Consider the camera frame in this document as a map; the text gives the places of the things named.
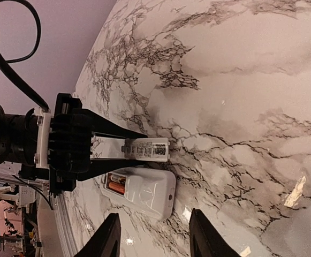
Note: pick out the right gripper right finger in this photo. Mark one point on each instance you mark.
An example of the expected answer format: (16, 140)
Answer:
(205, 240)

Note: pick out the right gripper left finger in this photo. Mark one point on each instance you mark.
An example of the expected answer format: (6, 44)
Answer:
(105, 241)

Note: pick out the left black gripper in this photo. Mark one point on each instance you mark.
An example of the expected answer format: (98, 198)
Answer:
(60, 182)

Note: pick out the orange battery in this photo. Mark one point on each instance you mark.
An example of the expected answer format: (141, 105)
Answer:
(117, 178)
(117, 187)

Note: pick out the white battery compartment cover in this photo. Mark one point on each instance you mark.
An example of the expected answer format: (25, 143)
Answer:
(146, 149)

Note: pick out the white remote control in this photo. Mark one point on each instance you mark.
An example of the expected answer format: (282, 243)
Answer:
(149, 191)

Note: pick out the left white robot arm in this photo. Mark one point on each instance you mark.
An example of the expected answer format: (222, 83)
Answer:
(14, 145)

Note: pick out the front aluminium rail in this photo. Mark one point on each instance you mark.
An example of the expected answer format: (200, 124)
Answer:
(54, 228)

